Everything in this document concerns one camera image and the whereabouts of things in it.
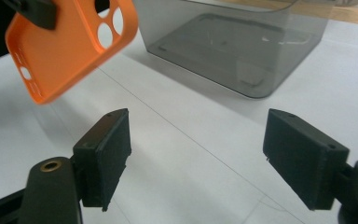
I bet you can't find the wooden table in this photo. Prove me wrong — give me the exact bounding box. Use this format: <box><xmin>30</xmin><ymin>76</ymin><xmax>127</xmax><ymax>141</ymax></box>
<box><xmin>324</xmin><ymin>5</ymin><xmax>358</xmax><ymax>27</ymax></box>

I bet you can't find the white table cover sheet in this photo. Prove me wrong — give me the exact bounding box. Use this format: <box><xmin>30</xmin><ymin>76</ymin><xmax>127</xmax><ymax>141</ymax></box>
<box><xmin>0</xmin><ymin>18</ymin><xmax>358</xmax><ymax>224</ymax></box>

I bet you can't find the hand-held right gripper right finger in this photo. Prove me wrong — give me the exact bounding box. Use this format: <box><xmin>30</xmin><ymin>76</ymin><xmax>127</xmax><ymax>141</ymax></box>
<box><xmin>262</xmin><ymin>107</ymin><xmax>351</xmax><ymax>211</ymax></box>

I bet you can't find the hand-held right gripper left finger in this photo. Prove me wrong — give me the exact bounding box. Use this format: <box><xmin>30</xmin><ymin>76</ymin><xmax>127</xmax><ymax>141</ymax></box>
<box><xmin>73</xmin><ymin>107</ymin><xmax>132</xmax><ymax>213</ymax></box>

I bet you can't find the grey transparent storage box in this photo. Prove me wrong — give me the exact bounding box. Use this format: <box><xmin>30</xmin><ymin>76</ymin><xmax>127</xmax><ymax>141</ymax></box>
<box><xmin>131</xmin><ymin>0</ymin><xmax>335</xmax><ymax>100</ymax></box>

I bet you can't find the orange phone case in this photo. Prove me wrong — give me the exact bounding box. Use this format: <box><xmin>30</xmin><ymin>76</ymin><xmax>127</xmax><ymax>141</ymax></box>
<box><xmin>4</xmin><ymin>0</ymin><xmax>139</xmax><ymax>105</ymax></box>

